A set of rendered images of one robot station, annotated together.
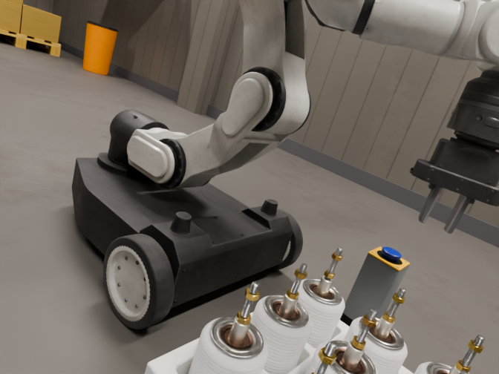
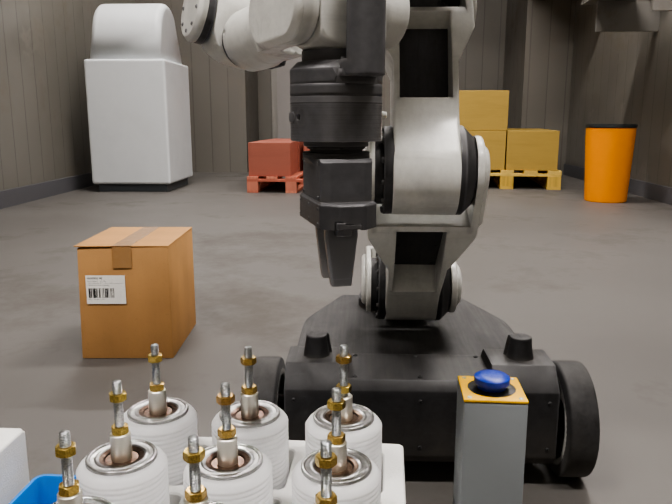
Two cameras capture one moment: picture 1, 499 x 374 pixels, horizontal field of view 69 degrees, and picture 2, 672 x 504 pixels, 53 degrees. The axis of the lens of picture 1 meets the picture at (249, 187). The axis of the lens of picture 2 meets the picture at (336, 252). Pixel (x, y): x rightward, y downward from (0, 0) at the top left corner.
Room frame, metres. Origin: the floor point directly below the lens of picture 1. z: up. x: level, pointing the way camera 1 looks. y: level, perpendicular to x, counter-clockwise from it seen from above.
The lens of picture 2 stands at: (0.17, -0.83, 0.62)
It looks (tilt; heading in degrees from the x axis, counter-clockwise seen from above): 11 degrees down; 57
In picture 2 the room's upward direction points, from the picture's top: straight up
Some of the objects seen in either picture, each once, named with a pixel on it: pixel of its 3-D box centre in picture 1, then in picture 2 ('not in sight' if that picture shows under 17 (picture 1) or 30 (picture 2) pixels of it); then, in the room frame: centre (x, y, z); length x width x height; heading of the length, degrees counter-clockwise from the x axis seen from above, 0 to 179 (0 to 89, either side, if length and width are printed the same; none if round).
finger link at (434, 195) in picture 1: (427, 201); (330, 246); (0.53, -0.26, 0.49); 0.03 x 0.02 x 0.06; 162
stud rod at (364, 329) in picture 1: (363, 332); (226, 416); (0.43, -0.21, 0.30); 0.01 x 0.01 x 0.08
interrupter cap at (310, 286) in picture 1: (321, 292); (343, 417); (0.60, -0.19, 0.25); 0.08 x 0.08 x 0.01
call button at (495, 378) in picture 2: (390, 255); (491, 383); (0.71, -0.33, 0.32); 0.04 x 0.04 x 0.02
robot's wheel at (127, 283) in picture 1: (137, 280); (267, 412); (0.67, 0.17, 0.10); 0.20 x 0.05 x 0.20; 55
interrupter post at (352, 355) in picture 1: (353, 354); (227, 450); (0.43, -0.21, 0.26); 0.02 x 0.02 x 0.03
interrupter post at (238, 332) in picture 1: (239, 329); (157, 401); (0.41, -0.05, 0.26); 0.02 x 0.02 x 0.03
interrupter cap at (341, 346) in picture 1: (349, 361); (227, 461); (0.43, -0.21, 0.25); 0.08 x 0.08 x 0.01
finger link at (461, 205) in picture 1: (460, 214); (342, 255); (0.52, -0.30, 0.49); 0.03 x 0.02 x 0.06; 162
